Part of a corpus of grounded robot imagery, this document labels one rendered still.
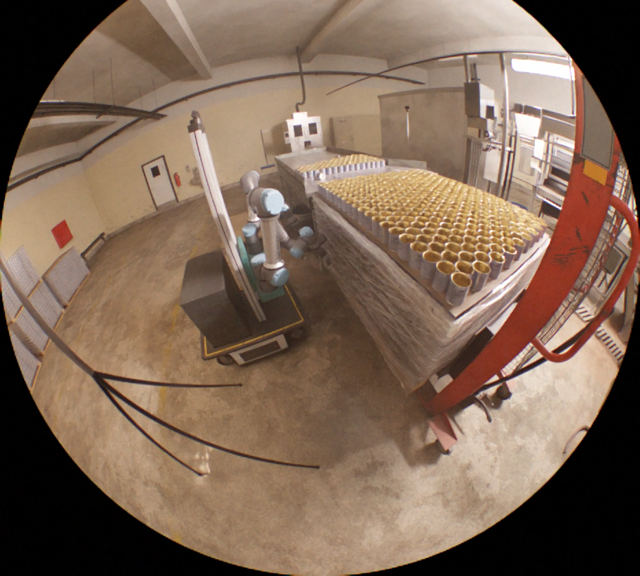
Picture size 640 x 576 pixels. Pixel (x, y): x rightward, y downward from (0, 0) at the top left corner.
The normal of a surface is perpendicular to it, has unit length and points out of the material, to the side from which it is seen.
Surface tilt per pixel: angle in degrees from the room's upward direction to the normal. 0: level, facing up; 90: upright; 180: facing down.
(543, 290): 90
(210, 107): 90
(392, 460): 0
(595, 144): 90
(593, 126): 90
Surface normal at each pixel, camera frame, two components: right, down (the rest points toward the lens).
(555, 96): -0.94, 0.27
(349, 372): -0.11, -0.81
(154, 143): 0.32, 0.52
